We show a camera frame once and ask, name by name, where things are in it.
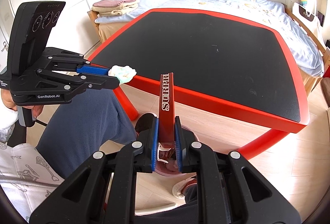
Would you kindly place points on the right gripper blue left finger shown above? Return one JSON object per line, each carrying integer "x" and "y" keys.
{"x": 154, "y": 147}

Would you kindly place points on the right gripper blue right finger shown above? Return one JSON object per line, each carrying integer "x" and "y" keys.
{"x": 178, "y": 143}

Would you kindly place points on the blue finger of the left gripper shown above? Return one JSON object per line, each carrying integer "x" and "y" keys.
{"x": 93, "y": 70}
{"x": 93, "y": 81}

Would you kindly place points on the red box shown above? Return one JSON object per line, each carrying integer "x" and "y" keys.
{"x": 166, "y": 115}

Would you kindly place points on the green white paper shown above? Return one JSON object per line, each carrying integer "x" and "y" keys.
{"x": 123, "y": 74}

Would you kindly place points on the pink plastic trash bin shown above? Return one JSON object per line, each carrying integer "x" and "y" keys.
{"x": 166, "y": 164}

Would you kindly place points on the person left hand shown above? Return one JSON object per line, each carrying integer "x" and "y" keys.
{"x": 9, "y": 103}

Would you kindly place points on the left foot slipper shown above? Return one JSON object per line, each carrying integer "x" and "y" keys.
{"x": 144, "y": 122}

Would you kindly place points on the foot slipper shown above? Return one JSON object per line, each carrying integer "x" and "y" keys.
{"x": 144, "y": 122}
{"x": 178, "y": 190}

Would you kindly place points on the person left leg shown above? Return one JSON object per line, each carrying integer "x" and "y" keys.
{"x": 77, "y": 130}

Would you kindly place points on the person leg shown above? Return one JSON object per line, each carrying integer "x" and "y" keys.
{"x": 77, "y": 130}
{"x": 187, "y": 213}

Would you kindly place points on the right foot slipper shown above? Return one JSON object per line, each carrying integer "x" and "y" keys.
{"x": 178, "y": 190}

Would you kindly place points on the folded towels stack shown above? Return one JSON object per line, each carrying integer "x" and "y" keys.
{"x": 114, "y": 7}

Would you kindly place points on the person right leg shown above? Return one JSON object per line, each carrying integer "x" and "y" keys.
{"x": 187, "y": 213}

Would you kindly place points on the red black low table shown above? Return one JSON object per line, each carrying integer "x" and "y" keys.
{"x": 251, "y": 77}

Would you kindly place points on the bed with blue duvet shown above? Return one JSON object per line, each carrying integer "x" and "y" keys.
{"x": 309, "y": 53}

